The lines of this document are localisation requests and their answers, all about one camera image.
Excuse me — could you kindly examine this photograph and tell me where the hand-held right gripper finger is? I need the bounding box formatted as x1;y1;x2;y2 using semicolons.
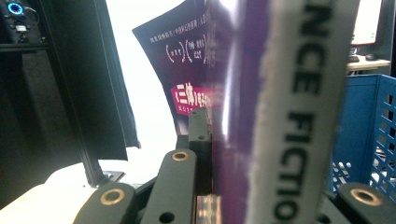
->
188;106;213;197

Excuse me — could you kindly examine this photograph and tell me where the purple magazine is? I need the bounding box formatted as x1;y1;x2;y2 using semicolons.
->
132;0;364;224

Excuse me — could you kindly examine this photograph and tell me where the blue file rack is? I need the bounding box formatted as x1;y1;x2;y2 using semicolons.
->
325;74;396;203

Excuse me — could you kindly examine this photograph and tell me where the wooden desk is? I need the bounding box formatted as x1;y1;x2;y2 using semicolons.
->
346;55;392;73

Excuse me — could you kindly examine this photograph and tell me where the computer monitor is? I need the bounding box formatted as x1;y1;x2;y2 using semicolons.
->
350;0;396;49

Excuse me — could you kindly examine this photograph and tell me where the black metal post with base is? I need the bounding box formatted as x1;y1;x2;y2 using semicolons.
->
36;0;126;189

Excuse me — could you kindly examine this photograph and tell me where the camera with blue ring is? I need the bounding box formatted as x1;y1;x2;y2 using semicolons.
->
0;0;40;45

